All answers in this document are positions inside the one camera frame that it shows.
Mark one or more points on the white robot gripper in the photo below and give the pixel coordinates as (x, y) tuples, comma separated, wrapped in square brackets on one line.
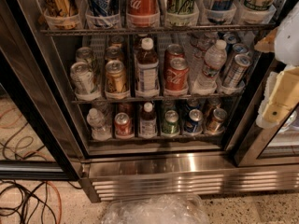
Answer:
[(289, 36)]

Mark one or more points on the red coke can bottom shelf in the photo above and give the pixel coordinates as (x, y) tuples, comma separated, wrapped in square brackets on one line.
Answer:
[(123, 125)]

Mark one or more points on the red coke can shelf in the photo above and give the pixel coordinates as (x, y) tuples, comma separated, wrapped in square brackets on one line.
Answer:
[(141, 12), (123, 125)]

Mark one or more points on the silver slim can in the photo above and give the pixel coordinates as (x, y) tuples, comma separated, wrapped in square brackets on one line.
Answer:
[(238, 67), (237, 48)]

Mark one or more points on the silver slim can middle front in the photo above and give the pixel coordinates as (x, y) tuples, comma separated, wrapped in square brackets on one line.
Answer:
[(238, 67)]

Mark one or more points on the clear water bottle middle shelf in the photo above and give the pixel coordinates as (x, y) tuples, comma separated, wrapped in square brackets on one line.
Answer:
[(213, 61)]

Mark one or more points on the clear water bottle shelf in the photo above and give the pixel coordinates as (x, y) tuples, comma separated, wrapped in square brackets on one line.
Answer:
[(213, 61), (101, 131)]

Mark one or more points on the white green can top shelf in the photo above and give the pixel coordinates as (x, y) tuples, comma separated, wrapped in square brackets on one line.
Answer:
[(255, 11)]

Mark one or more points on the gold brown can bottom shelf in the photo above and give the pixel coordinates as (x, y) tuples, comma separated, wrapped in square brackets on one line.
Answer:
[(215, 121)]

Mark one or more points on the blue pepsi can bottom shelf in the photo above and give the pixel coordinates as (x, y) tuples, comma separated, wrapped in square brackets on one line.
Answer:
[(193, 122)]

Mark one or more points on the red coke can middle front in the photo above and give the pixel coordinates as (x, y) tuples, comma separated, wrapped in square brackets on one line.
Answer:
[(176, 76)]

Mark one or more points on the red coke can middle rear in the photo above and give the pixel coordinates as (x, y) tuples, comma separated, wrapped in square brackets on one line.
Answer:
[(173, 51)]

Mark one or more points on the green soda can bottom shelf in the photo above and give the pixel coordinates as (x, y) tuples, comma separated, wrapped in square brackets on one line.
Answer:
[(170, 125)]

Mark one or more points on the brown tea bottle middle shelf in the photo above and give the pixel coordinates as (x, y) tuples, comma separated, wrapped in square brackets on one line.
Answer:
[(146, 70)]

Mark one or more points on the brown tea bottle shelf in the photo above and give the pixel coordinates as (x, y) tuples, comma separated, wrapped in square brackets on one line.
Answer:
[(147, 121), (146, 70)]

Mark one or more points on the stainless steel fridge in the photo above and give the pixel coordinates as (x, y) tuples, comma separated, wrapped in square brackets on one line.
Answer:
[(35, 63)]

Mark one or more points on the brown tea bottle bottom shelf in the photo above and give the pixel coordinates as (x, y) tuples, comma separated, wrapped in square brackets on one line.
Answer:
[(147, 121)]

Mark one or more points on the red coke can top shelf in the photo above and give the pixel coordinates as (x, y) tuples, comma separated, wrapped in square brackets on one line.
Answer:
[(141, 12)]

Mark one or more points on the red can bottom shelf rear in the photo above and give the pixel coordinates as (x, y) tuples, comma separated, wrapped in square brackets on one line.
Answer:
[(127, 108)]

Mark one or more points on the gold can middle shelf front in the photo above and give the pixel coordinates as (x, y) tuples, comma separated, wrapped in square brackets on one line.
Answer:
[(116, 86)]

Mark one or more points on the clear water bottle bottom shelf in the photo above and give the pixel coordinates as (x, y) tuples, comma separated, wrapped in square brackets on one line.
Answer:
[(101, 131)]

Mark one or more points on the blue can top shelf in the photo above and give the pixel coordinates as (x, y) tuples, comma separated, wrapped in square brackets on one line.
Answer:
[(104, 12)]

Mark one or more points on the silver can middle shelf rear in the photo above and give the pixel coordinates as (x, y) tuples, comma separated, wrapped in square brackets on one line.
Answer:
[(85, 55)]

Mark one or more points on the silver can shelf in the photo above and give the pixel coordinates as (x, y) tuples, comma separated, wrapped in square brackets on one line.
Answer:
[(85, 55), (82, 76)]

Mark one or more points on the silver can middle shelf front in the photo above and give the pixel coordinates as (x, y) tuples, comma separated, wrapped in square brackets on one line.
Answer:
[(82, 76)]

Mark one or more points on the yellow can top shelf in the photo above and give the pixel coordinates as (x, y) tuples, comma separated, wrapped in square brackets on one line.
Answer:
[(62, 13)]

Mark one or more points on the clear plastic bag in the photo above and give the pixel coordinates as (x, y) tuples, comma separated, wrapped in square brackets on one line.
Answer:
[(160, 209)]

